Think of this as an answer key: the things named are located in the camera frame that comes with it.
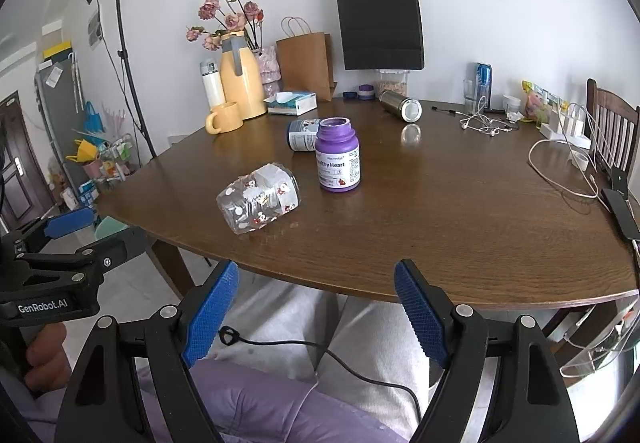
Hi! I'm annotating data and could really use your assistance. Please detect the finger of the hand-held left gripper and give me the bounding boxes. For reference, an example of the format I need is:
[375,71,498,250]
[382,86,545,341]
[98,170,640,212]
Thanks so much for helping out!
[75,225,151,276]
[12,207,96,255]

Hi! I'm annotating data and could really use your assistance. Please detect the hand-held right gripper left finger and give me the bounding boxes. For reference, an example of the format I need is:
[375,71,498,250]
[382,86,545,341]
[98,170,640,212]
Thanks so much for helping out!
[55,259,241,443]

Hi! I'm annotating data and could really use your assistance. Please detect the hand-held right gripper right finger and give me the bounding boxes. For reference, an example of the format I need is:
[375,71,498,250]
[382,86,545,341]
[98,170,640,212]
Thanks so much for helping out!
[394,259,581,443]

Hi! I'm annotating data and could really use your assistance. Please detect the clear printed plastic cup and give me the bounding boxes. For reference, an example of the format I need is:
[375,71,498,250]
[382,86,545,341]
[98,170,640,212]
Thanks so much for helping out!
[216,162,301,235]

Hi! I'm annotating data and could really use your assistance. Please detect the person's left hand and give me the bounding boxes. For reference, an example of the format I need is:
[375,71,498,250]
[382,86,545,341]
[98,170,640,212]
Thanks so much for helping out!
[24,322,72,392]

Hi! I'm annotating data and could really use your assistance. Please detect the green plastic stool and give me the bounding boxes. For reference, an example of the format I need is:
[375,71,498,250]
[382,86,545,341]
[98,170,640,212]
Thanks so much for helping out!
[94,215,132,242]

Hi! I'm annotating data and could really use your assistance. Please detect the cluttered storage rack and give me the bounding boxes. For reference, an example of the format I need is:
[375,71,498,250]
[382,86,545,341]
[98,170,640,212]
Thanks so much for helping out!
[64,100,141,194]

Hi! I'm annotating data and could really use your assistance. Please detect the dark brown door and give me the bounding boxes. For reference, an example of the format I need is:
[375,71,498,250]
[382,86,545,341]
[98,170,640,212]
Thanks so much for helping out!
[0,90,56,224]

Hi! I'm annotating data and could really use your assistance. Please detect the grey refrigerator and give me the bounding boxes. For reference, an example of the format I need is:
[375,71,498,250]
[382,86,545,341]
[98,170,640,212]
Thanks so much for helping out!
[34,40,101,204]

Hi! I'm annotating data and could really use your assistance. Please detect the person's purple jacket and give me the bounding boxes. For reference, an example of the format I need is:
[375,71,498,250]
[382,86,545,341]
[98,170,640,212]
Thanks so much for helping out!
[30,358,401,443]

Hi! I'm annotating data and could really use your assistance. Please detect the black light stand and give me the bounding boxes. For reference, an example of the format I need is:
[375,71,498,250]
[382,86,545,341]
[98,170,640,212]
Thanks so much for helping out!
[94,0,159,160]

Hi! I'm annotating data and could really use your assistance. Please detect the yellow mug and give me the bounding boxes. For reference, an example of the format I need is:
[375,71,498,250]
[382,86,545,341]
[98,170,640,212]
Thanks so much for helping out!
[205,101,245,134]

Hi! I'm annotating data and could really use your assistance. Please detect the purple pill bottle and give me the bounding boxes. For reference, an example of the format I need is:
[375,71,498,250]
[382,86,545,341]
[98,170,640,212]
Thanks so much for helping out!
[314,118,361,194]

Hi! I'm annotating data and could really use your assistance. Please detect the clear plastic bag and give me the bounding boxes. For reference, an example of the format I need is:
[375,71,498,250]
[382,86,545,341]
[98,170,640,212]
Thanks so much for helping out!
[559,295,640,379]

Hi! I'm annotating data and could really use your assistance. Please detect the white thermos bottle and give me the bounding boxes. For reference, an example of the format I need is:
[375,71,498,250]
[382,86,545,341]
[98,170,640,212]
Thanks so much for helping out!
[200,59,226,109]

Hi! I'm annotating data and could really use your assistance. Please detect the blue pill bottle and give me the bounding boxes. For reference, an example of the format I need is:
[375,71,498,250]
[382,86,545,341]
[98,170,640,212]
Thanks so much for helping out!
[286,118,321,153]

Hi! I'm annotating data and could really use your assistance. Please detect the white earphones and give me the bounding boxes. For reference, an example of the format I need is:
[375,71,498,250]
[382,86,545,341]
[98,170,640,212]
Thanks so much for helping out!
[459,95,521,138]

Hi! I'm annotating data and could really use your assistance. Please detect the yellow thermos jug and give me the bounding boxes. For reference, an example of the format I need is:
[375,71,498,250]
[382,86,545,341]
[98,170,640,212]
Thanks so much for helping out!
[219,34,269,120]

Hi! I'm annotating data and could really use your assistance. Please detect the stainless steel flask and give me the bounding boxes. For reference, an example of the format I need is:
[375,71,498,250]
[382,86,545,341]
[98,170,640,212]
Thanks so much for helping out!
[377,89,423,123]

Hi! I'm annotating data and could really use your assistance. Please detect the clear drinking glass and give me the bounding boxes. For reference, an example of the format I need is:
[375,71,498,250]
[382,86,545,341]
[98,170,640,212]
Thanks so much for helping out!
[462,79,484,114]

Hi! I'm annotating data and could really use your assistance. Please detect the blue tissue box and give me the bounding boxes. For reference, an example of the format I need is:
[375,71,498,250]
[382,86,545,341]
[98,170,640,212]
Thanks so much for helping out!
[263,91,318,117]

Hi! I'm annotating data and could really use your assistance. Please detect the black smartphone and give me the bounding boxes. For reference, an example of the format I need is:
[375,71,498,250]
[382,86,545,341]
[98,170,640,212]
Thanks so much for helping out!
[601,188,640,242]

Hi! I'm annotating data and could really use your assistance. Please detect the white power strip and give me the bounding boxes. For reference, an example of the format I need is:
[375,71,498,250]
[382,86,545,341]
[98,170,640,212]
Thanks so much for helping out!
[538,122,591,148]

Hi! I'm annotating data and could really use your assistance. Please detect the clear food container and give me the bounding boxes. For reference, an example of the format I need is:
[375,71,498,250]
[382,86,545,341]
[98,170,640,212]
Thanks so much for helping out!
[375,68,410,97]

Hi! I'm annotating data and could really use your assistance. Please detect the pink vase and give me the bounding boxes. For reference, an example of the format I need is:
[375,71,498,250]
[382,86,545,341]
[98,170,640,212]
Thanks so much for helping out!
[252,45,282,99]

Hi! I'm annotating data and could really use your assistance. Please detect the black power adapter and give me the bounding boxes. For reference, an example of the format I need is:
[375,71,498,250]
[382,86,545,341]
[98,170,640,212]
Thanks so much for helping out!
[609,166,630,199]

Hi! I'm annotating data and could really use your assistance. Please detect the colourful snack packet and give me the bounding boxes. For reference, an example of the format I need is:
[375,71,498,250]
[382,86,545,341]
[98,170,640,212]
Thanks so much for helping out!
[521,80,557,124]

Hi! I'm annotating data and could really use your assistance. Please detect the blue drink can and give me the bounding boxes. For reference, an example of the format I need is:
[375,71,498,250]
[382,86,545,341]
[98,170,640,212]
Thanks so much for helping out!
[474,62,494,112]

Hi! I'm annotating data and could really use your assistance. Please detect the white charger plugs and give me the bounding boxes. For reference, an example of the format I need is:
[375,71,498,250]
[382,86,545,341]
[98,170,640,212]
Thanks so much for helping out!
[564,104,589,134]

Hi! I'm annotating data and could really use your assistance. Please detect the pink artificial flowers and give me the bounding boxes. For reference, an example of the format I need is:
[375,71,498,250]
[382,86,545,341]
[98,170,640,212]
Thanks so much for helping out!
[186,0,265,52]

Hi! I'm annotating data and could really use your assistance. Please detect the brown paper bag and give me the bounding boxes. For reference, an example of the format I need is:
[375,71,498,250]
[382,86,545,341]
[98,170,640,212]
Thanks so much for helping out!
[275,16,337,103]

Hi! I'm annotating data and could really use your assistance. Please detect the wooden chair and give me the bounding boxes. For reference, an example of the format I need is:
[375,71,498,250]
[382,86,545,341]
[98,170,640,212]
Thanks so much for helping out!
[584,78,640,175]

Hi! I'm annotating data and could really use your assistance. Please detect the black paper bag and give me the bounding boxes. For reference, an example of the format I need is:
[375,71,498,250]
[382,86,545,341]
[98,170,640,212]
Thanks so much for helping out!
[334,0,426,72]

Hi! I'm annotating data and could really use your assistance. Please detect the black cable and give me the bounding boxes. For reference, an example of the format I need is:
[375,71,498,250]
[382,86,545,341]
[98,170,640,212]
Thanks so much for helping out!
[218,325,426,419]

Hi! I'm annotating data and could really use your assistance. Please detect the white charging cable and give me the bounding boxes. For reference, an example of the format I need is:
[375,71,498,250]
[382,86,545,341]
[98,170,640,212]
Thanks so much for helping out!
[528,138,614,199]

